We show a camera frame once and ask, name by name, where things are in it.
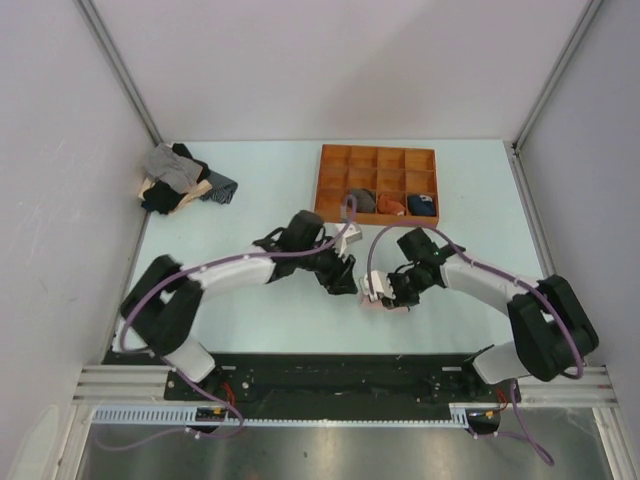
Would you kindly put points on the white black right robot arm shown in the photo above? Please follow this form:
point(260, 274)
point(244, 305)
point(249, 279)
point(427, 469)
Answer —
point(551, 331)

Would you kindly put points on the navy rolled underwear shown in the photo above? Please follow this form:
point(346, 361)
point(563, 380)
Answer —
point(421, 205)

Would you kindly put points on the wooden compartment tray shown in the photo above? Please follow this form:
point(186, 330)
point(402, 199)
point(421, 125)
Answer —
point(397, 171)

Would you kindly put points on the navy striped underwear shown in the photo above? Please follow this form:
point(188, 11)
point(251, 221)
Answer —
point(222, 188)

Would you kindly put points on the beige underwear in pile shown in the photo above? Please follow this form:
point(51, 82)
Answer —
point(161, 198)

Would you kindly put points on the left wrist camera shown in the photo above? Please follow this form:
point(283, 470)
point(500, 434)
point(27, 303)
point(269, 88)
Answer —
point(346, 235)

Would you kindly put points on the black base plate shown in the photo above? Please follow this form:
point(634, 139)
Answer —
point(484, 418)

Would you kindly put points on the grey rolled underwear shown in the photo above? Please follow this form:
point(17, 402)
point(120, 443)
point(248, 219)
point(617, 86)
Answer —
point(365, 200)

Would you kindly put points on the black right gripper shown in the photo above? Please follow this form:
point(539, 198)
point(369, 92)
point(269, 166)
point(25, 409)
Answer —
point(400, 300)

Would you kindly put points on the white slotted cable duct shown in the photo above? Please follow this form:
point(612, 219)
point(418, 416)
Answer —
point(440, 417)

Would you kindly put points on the grey striped underwear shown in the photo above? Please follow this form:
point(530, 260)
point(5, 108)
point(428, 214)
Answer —
point(163, 165)

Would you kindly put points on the orange rolled underwear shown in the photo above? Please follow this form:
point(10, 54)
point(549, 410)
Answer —
point(388, 205)

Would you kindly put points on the pink underwear navy trim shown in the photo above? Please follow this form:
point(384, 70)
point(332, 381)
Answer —
point(379, 306)

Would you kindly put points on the black underwear in pile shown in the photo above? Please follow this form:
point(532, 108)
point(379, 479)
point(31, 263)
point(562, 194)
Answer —
point(182, 150)

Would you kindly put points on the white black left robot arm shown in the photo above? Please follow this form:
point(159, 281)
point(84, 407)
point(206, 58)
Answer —
point(162, 306)

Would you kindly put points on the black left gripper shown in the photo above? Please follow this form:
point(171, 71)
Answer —
point(338, 277)

